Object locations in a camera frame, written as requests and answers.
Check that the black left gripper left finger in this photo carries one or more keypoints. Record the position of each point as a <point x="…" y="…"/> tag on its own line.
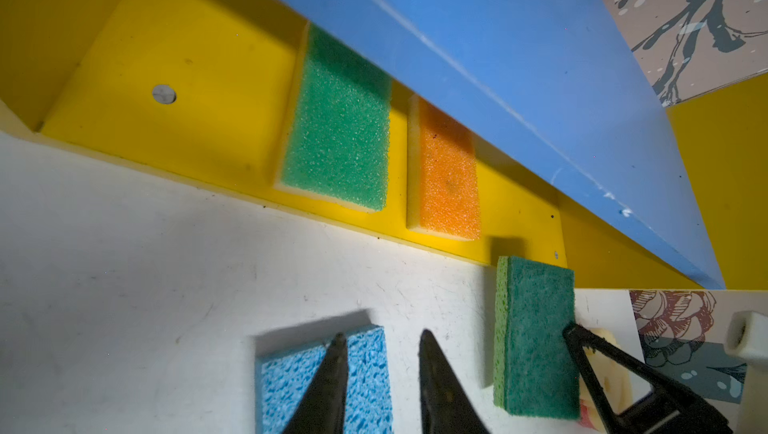
<point x="322" y="407"/>

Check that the yellow smiley face sponge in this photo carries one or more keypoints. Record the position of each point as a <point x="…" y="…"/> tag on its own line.
<point x="621" y="387"/>

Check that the yellow wooden shelf unit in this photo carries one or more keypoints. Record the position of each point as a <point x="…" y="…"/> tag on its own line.
<point x="477" y="128"/>

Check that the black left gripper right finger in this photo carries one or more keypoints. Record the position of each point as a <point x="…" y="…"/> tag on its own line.
<point x="445" y="407"/>

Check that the blue sponge upper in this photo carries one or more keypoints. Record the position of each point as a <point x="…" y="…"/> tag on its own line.
<point x="282" y="378"/>

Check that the light green foam sponge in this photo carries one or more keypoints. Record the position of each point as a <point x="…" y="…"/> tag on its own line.
<point x="335" y="142"/>

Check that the dark green scouring sponge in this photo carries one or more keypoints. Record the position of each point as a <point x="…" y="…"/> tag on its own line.
<point x="533" y="372"/>

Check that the orange foam sponge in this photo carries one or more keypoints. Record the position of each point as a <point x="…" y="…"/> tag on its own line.
<point x="442" y="184"/>

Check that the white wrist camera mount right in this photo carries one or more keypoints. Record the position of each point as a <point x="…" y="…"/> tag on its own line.
<point x="746" y="339"/>

